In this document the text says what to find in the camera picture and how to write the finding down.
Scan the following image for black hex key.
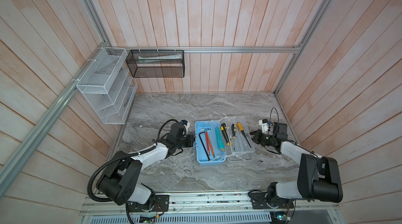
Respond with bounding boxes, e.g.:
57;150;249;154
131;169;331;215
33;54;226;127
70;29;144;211
198;130;210;162

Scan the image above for black yellow handled screwdriver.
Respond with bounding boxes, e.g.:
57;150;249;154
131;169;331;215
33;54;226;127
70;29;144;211
231;124;237;150

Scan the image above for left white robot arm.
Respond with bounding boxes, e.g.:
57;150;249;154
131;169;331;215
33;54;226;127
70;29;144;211
87;119;195;211

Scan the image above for light blue plastic tool box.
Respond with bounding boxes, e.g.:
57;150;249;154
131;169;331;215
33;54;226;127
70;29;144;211
195;116;255;166

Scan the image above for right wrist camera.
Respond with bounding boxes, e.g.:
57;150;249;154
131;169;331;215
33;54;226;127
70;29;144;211
259;119;271;134

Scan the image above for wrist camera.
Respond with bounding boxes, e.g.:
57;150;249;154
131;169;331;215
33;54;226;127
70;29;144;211
180;120;190;132
259;119;271;134

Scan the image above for teal tool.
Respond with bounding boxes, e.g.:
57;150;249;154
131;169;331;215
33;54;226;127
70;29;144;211
215;128;225;152

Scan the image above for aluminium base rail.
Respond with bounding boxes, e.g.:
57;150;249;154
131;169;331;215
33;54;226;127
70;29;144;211
79;190;341;218

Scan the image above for white wire mesh shelf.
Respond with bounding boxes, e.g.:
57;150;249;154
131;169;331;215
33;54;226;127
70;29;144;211
77;48;138;124

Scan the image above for yellow black utility knife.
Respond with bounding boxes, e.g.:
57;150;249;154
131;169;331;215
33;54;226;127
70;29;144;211
220;123;230;146

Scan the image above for black wire mesh basket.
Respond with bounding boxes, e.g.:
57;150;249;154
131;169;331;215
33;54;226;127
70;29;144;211
126;49;185;78

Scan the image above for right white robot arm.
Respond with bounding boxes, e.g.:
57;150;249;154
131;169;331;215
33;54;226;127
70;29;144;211
250;119;343;208

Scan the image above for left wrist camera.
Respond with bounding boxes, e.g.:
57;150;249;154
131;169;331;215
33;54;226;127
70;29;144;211
180;120;190;132

